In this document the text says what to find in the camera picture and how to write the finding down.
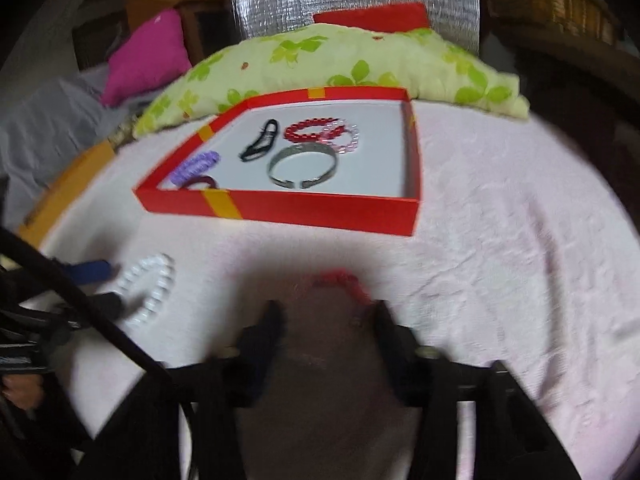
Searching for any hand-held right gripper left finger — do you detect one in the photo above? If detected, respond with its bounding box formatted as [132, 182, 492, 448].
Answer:
[75, 300, 287, 480]

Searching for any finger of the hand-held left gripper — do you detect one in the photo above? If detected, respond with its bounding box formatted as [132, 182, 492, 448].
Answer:
[50, 292, 124, 333]
[47, 257, 115, 285]

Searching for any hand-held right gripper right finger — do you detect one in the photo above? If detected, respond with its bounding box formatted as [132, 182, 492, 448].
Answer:
[372, 300, 586, 480]

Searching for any white bead bracelet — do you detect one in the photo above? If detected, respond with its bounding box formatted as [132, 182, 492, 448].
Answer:
[116, 254, 176, 328]

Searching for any red string bracelet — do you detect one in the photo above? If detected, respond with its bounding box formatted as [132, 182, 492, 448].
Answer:
[312, 269, 373, 311]

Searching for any purple bead bracelet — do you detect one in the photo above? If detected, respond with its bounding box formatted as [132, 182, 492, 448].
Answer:
[170, 151, 222, 185]

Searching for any red shallow box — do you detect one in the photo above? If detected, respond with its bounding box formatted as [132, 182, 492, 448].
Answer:
[132, 86, 423, 237]

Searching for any dark red bead bracelet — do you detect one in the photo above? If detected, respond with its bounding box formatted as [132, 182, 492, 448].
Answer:
[284, 117, 337, 145]

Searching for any person's left hand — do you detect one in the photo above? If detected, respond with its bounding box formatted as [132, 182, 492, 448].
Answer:
[0, 375, 47, 412]

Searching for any grey cloth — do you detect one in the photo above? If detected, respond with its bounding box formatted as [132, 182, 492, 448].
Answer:
[0, 67, 146, 221]

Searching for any silver bangle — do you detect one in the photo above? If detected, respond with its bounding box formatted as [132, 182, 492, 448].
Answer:
[267, 142, 337, 190]

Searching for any magenta pillow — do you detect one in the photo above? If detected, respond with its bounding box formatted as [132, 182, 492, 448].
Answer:
[100, 8, 193, 108]

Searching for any green floral pillow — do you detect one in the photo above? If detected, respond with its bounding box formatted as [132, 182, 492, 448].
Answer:
[132, 24, 531, 138]

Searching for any red cushion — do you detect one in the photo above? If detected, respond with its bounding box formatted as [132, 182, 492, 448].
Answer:
[313, 2, 431, 35]

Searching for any black hair tie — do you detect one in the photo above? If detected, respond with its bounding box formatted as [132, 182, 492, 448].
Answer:
[240, 119, 280, 163]

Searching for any pink bead bracelet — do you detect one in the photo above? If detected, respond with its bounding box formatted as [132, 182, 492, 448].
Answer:
[320, 121, 361, 155]

